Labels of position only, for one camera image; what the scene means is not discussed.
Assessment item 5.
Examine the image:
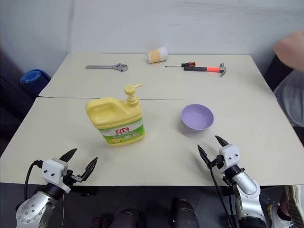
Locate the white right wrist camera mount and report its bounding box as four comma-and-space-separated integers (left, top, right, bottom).
218, 144, 240, 168

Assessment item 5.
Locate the dark rounded shape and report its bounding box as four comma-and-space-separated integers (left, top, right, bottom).
171, 198, 200, 228
111, 208, 147, 228

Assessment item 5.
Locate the blue rolled mat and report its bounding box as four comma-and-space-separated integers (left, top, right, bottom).
19, 69, 51, 90

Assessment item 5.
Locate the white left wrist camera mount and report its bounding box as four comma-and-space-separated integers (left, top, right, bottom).
42, 158, 68, 191

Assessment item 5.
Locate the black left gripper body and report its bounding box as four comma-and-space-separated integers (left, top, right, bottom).
62, 169, 78, 190

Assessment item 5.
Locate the black seat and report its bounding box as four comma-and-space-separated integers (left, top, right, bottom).
0, 48, 36, 156

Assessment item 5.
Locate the yellowish soled shoe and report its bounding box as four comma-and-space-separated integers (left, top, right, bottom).
283, 185, 304, 227

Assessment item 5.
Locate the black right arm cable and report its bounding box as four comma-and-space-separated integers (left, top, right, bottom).
209, 165, 235, 228

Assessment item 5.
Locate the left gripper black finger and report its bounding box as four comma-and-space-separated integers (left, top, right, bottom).
76, 156, 99, 183
59, 148, 78, 163

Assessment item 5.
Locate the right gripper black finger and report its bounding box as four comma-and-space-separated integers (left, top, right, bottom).
215, 135, 228, 149
197, 144, 212, 170

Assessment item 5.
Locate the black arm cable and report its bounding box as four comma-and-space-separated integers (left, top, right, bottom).
209, 165, 235, 228
24, 160, 45, 200

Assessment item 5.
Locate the yellow detergent bottle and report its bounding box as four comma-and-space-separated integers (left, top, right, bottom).
85, 83, 145, 146

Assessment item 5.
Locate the grey adjustable wrench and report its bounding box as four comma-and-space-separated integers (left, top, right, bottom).
85, 62, 129, 73

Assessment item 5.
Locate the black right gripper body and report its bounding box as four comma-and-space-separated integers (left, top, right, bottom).
209, 154, 225, 169

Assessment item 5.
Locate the red black handled screwdriver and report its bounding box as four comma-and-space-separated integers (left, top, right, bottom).
165, 61, 197, 68

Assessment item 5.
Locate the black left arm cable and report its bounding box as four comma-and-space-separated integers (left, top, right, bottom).
24, 160, 45, 200

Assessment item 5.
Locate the white sneaker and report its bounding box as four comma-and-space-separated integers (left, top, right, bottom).
266, 202, 296, 228

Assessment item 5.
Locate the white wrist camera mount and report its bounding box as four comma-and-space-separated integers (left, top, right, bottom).
42, 158, 68, 191
218, 144, 240, 168

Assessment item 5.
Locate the tan paper cup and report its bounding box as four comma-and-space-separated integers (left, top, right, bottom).
146, 46, 169, 65

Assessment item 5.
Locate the purple bowl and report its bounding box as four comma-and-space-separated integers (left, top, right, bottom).
181, 103, 215, 133

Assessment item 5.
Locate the orange black handled claw hammer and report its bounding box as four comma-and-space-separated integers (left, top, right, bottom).
184, 63, 227, 78

